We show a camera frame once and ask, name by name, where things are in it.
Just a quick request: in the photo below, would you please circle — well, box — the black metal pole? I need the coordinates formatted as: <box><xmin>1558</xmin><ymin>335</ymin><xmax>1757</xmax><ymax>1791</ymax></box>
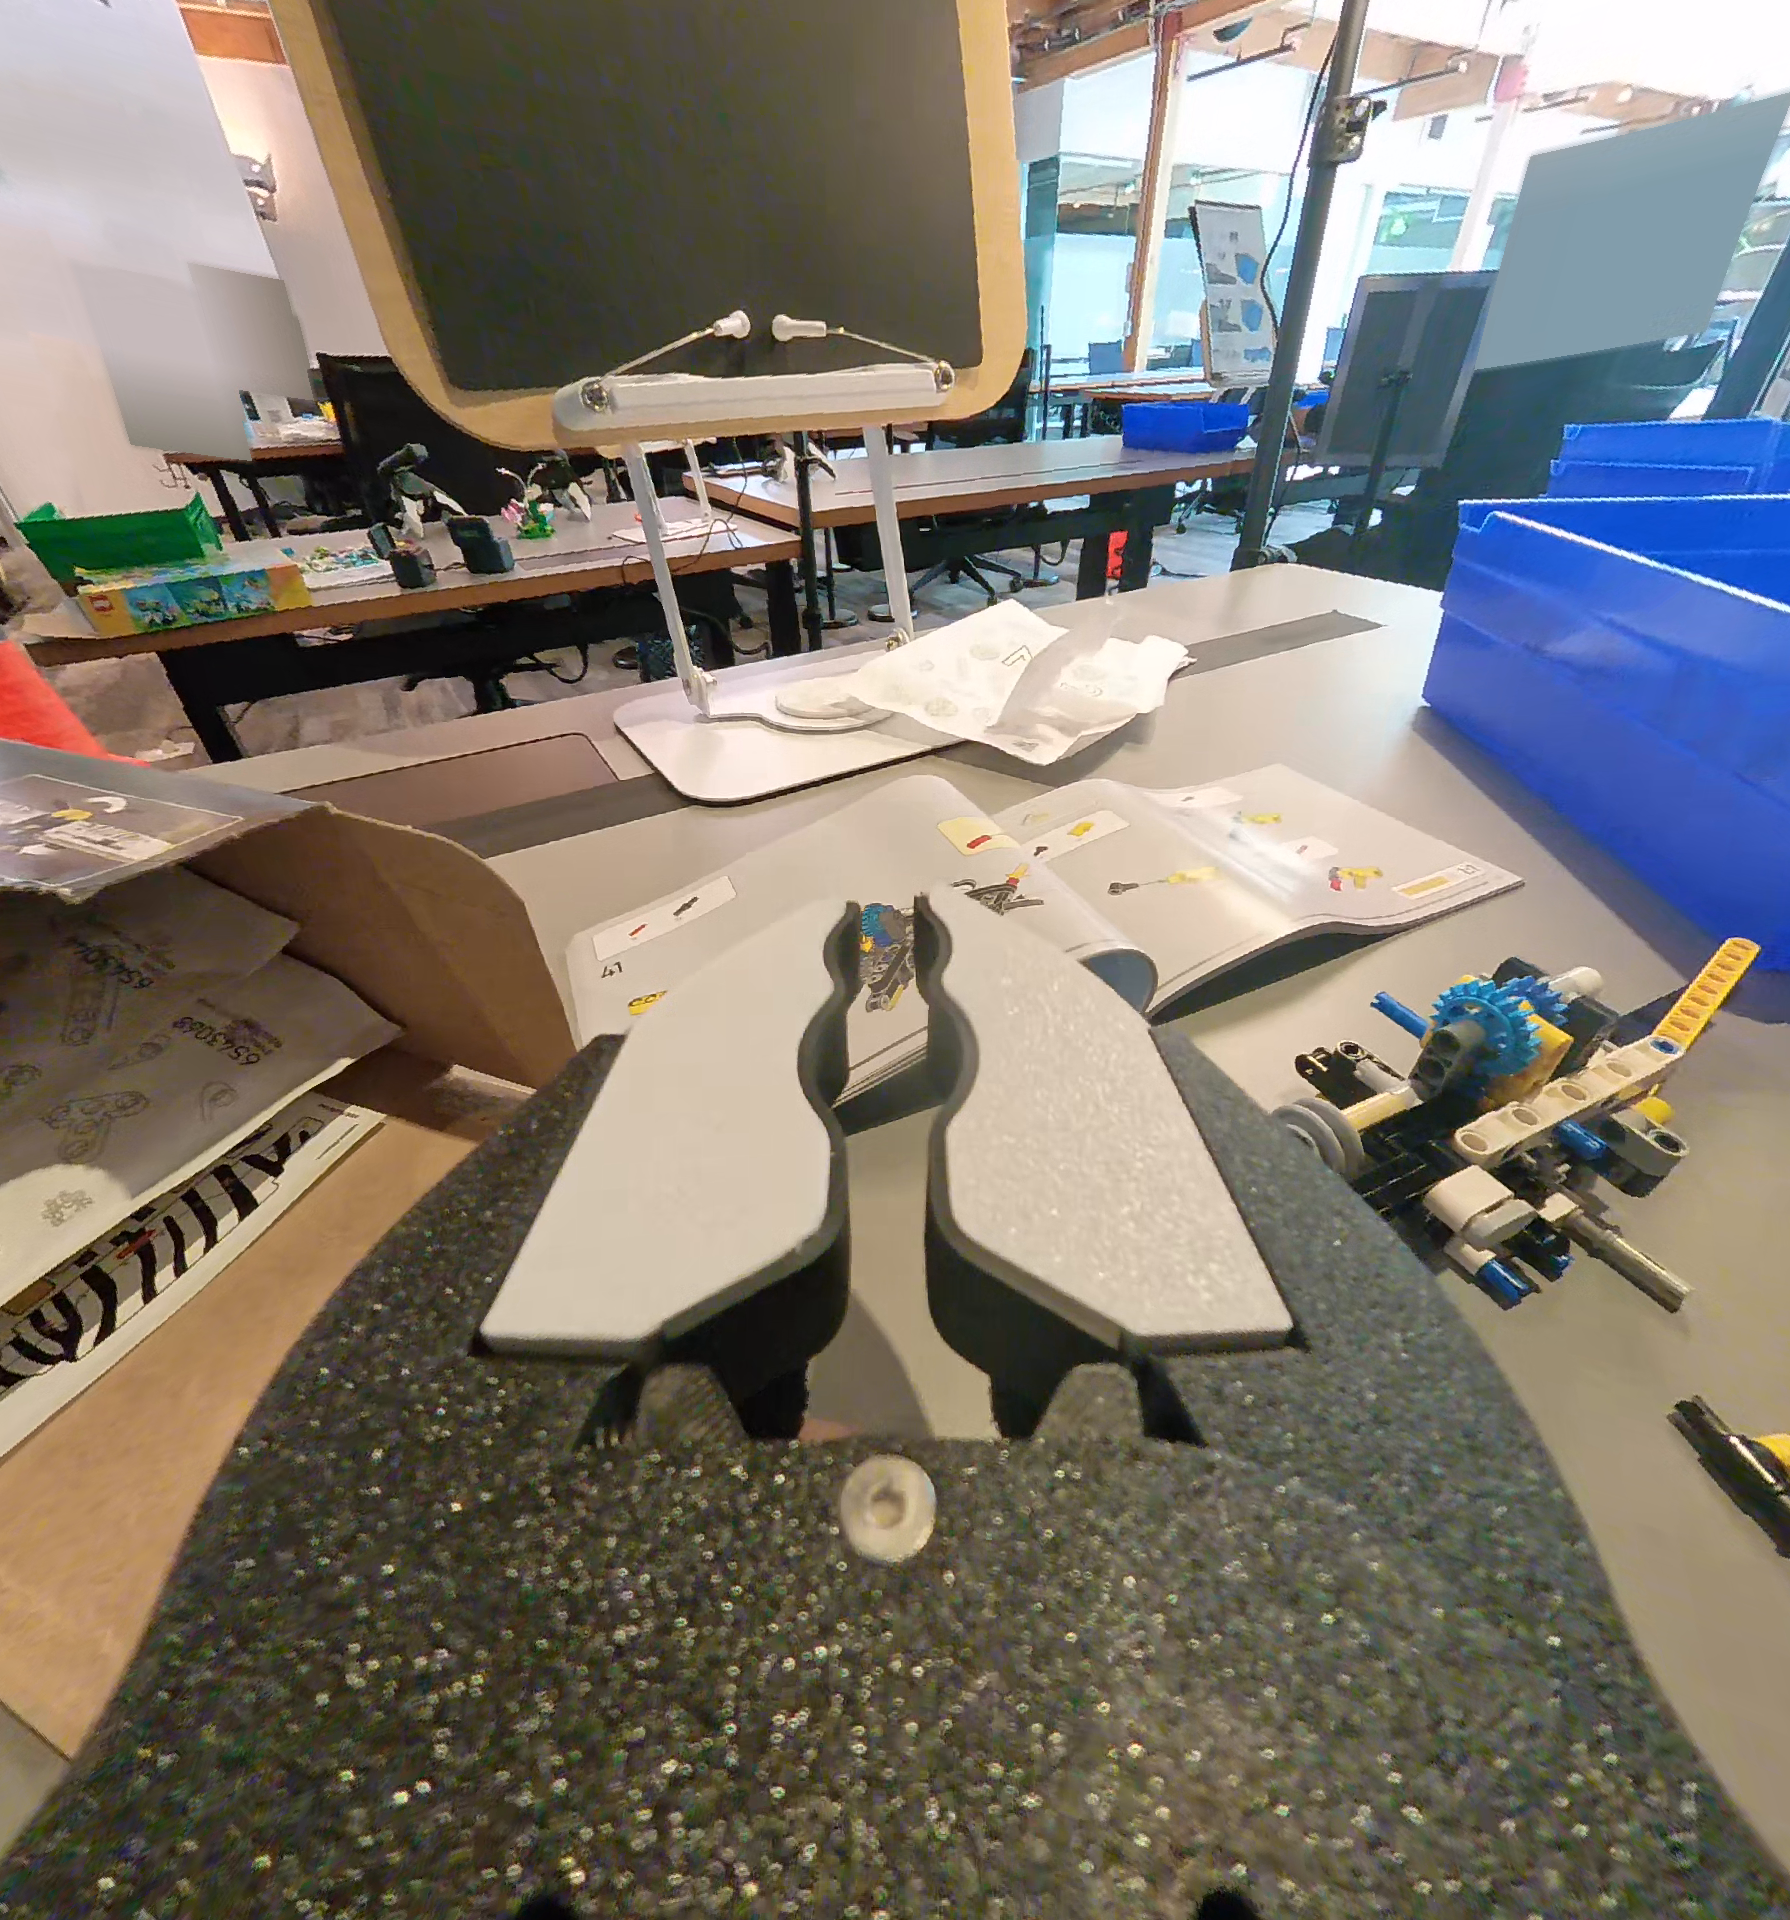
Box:
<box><xmin>1229</xmin><ymin>0</ymin><xmax>1379</xmax><ymax>569</ymax></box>

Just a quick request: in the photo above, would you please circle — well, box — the small blue plastic bin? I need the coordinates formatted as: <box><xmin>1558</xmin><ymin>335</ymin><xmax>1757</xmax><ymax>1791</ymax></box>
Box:
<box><xmin>1120</xmin><ymin>393</ymin><xmax>1260</xmax><ymax>454</ymax></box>

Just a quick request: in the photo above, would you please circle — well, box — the zebra print sticker sheet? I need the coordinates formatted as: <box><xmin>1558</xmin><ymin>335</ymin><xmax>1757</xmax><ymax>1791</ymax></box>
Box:
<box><xmin>0</xmin><ymin>1101</ymin><xmax>385</xmax><ymax>1507</ymax></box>

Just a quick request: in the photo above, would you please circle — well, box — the large blue plastic bin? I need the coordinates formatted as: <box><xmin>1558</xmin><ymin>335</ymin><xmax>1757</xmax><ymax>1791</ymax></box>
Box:
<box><xmin>1420</xmin><ymin>503</ymin><xmax>1790</xmax><ymax>975</ymax></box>
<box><xmin>1547</xmin><ymin>416</ymin><xmax>1790</xmax><ymax>517</ymax></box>

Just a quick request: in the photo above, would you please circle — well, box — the white board stand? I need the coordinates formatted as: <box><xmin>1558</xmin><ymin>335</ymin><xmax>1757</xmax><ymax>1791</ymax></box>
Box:
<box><xmin>552</xmin><ymin>309</ymin><xmax>985</xmax><ymax>806</ymax></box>

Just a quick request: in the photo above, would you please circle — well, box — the cardboard box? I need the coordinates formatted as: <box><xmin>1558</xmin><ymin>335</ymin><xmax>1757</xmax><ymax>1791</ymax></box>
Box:
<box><xmin>0</xmin><ymin>725</ymin><xmax>584</xmax><ymax>1767</ymax></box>

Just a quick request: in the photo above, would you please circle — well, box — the wood-framed black board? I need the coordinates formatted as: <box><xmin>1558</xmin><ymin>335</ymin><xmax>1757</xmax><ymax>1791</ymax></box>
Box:
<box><xmin>270</xmin><ymin>0</ymin><xmax>1031</xmax><ymax>454</ymax></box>

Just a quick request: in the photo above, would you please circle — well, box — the green plastic bin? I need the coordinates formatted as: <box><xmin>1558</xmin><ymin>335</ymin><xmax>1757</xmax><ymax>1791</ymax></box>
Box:
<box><xmin>20</xmin><ymin>496</ymin><xmax>225</xmax><ymax>587</ymax></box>

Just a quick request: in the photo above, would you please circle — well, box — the open lego instruction booklet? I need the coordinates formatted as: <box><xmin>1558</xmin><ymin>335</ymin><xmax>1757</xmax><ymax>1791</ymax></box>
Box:
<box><xmin>563</xmin><ymin>766</ymin><xmax>1525</xmax><ymax>1087</ymax></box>

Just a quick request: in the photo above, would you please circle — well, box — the black office chair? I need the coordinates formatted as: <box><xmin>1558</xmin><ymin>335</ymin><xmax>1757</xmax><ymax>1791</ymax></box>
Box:
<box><xmin>316</xmin><ymin>352</ymin><xmax>454</xmax><ymax>526</ymax></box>

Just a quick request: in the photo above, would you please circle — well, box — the printed white paper bag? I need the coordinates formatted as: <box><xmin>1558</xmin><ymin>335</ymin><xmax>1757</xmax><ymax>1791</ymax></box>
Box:
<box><xmin>0</xmin><ymin>956</ymin><xmax>405</xmax><ymax>1321</ymax></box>
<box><xmin>0</xmin><ymin>871</ymin><xmax>301</xmax><ymax>1051</ymax></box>

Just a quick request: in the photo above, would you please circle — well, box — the lego technic model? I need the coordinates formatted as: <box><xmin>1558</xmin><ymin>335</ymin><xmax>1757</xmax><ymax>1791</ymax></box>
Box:
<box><xmin>1272</xmin><ymin>935</ymin><xmax>1769</xmax><ymax>1310</ymax></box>

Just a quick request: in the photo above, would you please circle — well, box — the orange traffic cone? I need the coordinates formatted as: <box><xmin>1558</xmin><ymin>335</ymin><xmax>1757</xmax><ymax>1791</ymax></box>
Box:
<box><xmin>0</xmin><ymin>552</ymin><xmax>140</xmax><ymax>766</ymax></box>

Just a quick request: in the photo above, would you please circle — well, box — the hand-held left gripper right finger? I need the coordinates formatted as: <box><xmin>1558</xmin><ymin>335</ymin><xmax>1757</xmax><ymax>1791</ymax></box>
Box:
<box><xmin>911</xmin><ymin>887</ymin><xmax>1301</xmax><ymax>1368</ymax></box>

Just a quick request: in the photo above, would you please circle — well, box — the wooden-edged office table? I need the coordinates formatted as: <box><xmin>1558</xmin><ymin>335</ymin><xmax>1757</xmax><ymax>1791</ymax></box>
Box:
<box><xmin>27</xmin><ymin>503</ymin><xmax>809</xmax><ymax>758</ymax></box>
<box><xmin>686</xmin><ymin>437</ymin><xmax>1272</xmax><ymax>605</ymax></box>

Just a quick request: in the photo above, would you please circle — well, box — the white poster board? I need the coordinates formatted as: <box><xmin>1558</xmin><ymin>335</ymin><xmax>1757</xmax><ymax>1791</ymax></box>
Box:
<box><xmin>1192</xmin><ymin>200</ymin><xmax>1278</xmax><ymax>385</ymax></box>

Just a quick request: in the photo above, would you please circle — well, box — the lego flower model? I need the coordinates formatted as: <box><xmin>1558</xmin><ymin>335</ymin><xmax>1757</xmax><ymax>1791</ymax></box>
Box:
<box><xmin>493</xmin><ymin>449</ymin><xmax>589</xmax><ymax>537</ymax></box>

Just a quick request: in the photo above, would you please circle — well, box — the black computer monitor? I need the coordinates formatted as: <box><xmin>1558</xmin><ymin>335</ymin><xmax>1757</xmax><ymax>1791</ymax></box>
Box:
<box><xmin>1312</xmin><ymin>267</ymin><xmax>1499</xmax><ymax>471</ymax></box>

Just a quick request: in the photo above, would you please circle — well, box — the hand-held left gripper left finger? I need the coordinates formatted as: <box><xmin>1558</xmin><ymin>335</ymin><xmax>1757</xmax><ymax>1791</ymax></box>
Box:
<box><xmin>471</xmin><ymin>898</ymin><xmax>857</xmax><ymax>1368</ymax></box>

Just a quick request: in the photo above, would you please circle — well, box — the colourful lego box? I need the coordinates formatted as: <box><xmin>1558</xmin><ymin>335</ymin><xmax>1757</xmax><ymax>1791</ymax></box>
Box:
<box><xmin>71</xmin><ymin>544</ymin><xmax>315</xmax><ymax>636</ymax></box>

